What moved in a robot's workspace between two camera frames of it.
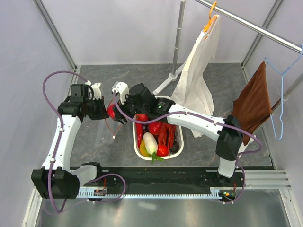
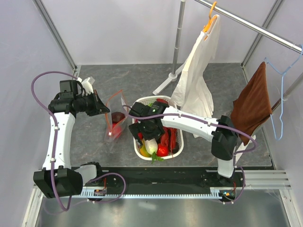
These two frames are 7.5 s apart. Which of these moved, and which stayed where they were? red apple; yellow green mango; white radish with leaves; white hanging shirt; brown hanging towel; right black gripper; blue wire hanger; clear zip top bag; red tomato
Moved: red apple; clear zip top bag; right black gripper
Stayed: brown hanging towel; white radish with leaves; blue wire hanger; white hanging shirt; red tomato; yellow green mango
